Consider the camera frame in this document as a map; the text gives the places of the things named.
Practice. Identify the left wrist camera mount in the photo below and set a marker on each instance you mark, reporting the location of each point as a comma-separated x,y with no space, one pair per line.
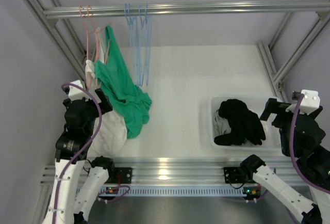
76,94

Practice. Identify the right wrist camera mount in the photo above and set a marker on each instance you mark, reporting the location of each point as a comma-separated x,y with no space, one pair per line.
310,101

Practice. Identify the black garment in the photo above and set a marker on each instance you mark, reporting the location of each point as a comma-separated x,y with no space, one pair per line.
238,111

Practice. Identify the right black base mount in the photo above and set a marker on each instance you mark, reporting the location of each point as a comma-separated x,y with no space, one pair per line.
234,175

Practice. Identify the large white garment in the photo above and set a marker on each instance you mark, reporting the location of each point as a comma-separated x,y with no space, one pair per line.
113,132

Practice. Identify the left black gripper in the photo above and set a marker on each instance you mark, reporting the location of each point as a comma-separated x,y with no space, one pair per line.
105,105

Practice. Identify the pink wire hanger outer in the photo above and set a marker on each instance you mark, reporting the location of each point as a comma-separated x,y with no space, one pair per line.
86,35

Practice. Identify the perforated cable duct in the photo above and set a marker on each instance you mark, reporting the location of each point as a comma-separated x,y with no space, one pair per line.
172,191

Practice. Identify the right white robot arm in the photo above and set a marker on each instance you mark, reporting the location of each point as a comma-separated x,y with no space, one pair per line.
313,169

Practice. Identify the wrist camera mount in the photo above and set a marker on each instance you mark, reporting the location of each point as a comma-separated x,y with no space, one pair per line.
310,101
76,94

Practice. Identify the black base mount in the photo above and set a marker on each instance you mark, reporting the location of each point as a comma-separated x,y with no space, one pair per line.
122,175
234,175

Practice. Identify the aluminium hanging rail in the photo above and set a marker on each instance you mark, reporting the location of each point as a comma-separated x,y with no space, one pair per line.
188,8

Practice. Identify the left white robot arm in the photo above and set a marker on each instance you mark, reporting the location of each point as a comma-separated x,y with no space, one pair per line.
66,204

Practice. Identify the light blue wire hanger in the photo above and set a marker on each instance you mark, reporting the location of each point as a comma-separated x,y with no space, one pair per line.
132,40

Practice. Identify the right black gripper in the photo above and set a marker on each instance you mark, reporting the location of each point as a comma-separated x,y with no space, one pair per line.
272,107

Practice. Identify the front aluminium rail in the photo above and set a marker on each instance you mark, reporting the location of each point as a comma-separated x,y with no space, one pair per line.
188,171

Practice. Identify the green garment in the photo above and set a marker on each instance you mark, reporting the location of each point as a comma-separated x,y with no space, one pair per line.
126,98

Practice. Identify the blue wire hanger with green garment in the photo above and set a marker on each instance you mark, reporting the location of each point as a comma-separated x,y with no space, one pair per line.
148,36

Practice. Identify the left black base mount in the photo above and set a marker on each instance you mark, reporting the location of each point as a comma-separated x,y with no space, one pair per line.
122,175

